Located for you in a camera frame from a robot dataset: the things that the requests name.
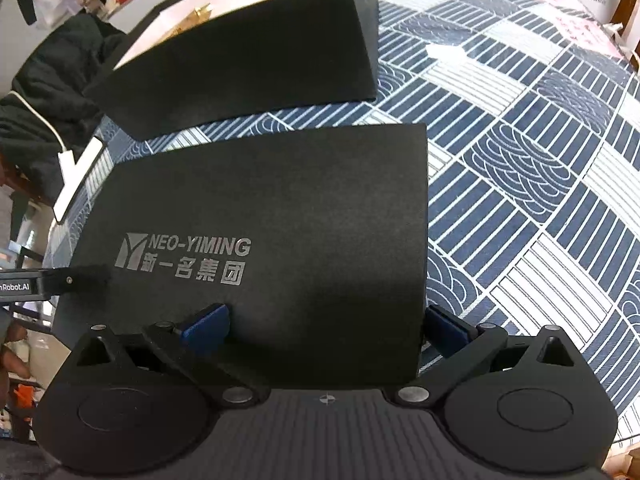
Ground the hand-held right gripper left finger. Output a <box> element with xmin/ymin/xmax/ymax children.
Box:
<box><xmin>67</xmin><ymin>302</ymin><xmax>273</xmax><ymax>408</ymax></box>

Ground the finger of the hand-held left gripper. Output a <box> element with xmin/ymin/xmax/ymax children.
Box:
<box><xmin>42</xmin><ymin>265</ymin><xmax>114</xmax><ymax>297</ymax></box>

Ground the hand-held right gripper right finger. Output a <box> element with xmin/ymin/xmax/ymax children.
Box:
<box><xmin>392</xmin><ymin>304</ymin><xmax>587</xmax><ymax>408</ymax></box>

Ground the black gift box lid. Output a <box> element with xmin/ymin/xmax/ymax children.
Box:
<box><xmin>52</xmin><ymin>121</ymin><xmax>430</xmax><ymax>391</ymax></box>

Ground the yellow pastry packet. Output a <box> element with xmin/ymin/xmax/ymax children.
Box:
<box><xmin>177</xmin><ymin>2</ymin><xmax>213</xmax><ymax>36</ymax></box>

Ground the blue patterned desktop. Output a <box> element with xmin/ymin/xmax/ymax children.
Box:
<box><xmin>42</xmin><ymin>0</ymin><xmax>640</xmax><ymax>443</ymax></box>

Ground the person's left hand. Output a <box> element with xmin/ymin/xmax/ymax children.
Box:
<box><xmin>0</xmin><ymin>310</ymin><xmax>34</xmax><ymax>411</ymax></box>

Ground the black smartphone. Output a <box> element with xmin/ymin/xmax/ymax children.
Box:
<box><xmin>52</xmin><ymin>137</ymin><xmax>106</xmax><ymax>224</ymax></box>

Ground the black fleece garment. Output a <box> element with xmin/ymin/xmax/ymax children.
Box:
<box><xmin>0</xmin><ymin>12</ymin><xmax>128</xmax><ymax>202</ymax></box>

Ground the large pink paper note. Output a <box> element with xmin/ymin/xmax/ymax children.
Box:
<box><xmin>552</xmin><ymin>12</ymin><xmax>624</xmax><ymax>59</ymax></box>

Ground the wooden chair frame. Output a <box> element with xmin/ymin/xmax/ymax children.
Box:
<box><xmin>607</xmin><ymin>0</ymin><xmax>640</xmax><ymax>72</ymax></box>

